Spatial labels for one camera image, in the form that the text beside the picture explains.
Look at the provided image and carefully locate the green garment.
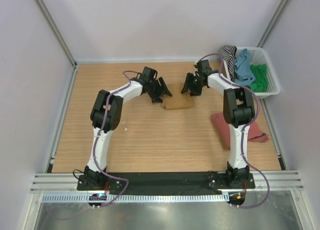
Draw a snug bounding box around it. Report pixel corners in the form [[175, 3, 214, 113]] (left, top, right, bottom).
[[249, 64, 269, 93]]

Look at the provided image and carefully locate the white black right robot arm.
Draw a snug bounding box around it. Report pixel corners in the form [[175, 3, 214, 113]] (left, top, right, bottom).
[[181, 60, 256, 188]]

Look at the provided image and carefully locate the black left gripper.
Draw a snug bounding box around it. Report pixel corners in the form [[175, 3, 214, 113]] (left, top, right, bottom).
[[148, 77, 172, 104]]

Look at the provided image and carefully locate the left aluminium frame post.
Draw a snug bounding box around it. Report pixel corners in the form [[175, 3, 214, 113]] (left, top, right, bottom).
[[34, 0, 77, 68]]

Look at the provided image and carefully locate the striped black white garment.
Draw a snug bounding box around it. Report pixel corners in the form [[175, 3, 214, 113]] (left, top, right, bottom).
[[219, 45, 237, 82]]

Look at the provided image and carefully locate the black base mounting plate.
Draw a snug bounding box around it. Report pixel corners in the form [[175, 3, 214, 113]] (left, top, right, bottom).
[[76, 170, 256, 192]]

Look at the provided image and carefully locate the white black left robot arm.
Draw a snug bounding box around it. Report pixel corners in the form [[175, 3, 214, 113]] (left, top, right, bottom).
[[77, 66, 172, 190]]

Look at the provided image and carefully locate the right aluminium frame post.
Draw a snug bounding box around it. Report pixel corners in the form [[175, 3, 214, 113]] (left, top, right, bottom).
[[257, 0, 292, 48]]

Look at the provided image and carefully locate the aluminium frame post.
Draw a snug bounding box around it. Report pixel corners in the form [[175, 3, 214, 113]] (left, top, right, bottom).
[[34, 0, 77, 68], [257, 0, 292, 48]]

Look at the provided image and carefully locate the red graphic tank top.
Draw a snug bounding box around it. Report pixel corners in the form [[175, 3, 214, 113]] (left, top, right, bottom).
[[210, 112, 269, 149]]

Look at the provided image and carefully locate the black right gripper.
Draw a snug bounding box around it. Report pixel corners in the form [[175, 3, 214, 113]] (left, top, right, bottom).
[[181, 73, 204, 97]]

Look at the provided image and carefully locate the light blue garment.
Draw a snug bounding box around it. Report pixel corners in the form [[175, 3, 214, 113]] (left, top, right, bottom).
[[233, 48, 256, 86]]

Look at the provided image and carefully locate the aluminium slotted rail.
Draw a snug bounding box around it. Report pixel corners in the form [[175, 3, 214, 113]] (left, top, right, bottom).
[[41, 193, 229, 204]]

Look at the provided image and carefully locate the tan brown garment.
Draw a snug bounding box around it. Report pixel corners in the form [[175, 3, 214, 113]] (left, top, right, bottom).
[[160, 83, 194, 110]]

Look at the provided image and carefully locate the white perforated plastic basket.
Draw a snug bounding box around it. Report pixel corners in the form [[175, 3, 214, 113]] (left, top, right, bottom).
[[219, 45, 280, 99]]

